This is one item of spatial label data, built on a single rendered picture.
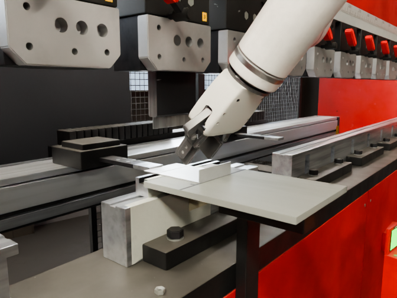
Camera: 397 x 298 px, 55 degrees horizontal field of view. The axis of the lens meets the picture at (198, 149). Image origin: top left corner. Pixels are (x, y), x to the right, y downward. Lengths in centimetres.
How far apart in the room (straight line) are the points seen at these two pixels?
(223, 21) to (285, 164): 46
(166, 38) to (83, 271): 37
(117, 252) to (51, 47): 32
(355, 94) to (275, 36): 227
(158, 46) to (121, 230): 28
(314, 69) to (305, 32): 57
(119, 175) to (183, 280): 40
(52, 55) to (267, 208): 32
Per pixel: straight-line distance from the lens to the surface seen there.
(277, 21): 51
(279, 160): 105
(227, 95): 54
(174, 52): 61
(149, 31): 58
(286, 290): 83
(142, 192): 64
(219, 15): 74
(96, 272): 62
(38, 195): 81
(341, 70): 128
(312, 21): 51
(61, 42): 49
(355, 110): 276
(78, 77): 115
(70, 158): 81
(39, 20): 48
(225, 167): 65
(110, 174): 89
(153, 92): 63
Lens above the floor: 115
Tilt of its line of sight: 10 degrees down
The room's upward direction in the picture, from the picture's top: straight up
